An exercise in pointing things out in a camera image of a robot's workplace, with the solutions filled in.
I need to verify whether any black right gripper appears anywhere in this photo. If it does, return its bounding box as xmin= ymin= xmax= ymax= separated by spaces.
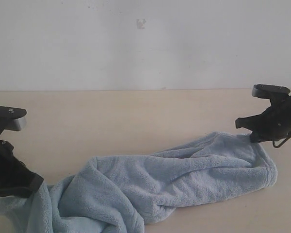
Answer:
xmin=235 ymin=96 xmax=291 ymax=143

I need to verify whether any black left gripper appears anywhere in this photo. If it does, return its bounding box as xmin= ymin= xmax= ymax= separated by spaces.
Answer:
xmin=0 ymin=140 xmax=44 ymax=197

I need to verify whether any light blue fluffy towel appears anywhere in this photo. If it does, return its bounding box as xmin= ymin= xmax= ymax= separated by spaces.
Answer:
xmin=0 ymin=132 xmax=277 ymax=233

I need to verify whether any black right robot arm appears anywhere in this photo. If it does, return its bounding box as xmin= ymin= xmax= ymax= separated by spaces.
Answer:
xmin=235 ymin=84 xmax=291 ymax=148

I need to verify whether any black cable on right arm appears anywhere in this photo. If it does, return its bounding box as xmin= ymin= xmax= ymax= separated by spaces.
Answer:
xmin=271 ymin=131 xmax=291 ymax=149

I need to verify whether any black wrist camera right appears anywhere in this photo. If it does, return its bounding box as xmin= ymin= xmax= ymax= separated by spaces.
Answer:
xmin=251 ymin=84 xmax=291 ymax=105

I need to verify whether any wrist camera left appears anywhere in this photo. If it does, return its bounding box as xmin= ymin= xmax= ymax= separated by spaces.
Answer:
xmin=0 ymin=106 xmax=27 ymax=135

